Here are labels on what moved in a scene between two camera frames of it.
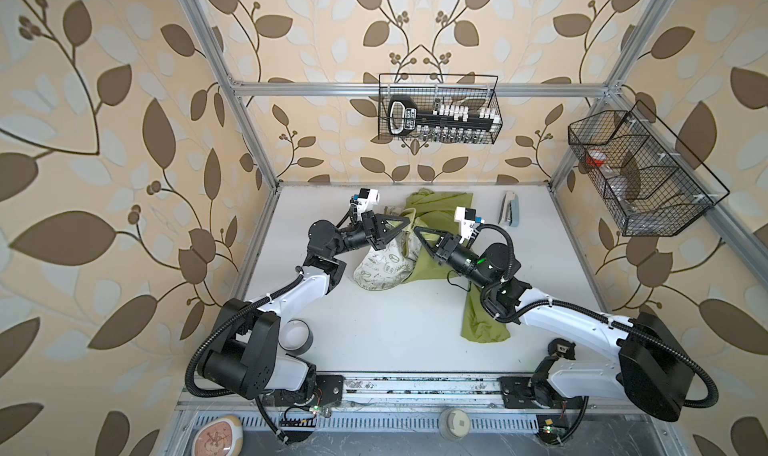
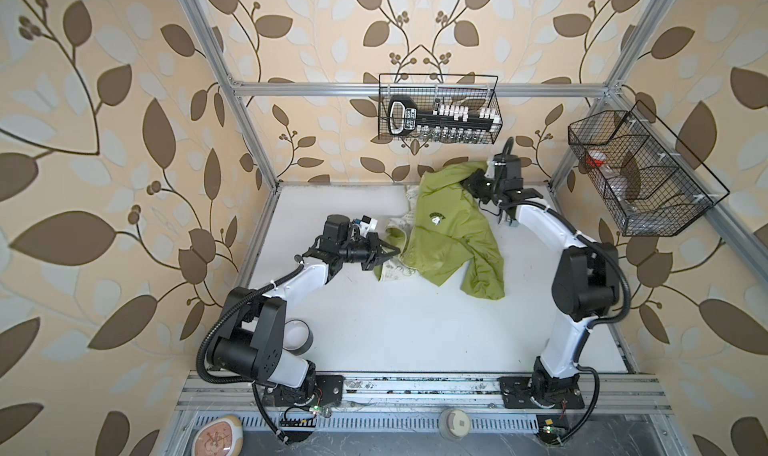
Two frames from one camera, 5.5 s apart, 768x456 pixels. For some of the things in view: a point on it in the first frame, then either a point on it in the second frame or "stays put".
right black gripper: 447,242 -> 470,181
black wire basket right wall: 654,185 stays put
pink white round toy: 222,436 stays put
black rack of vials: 442,123 stays put
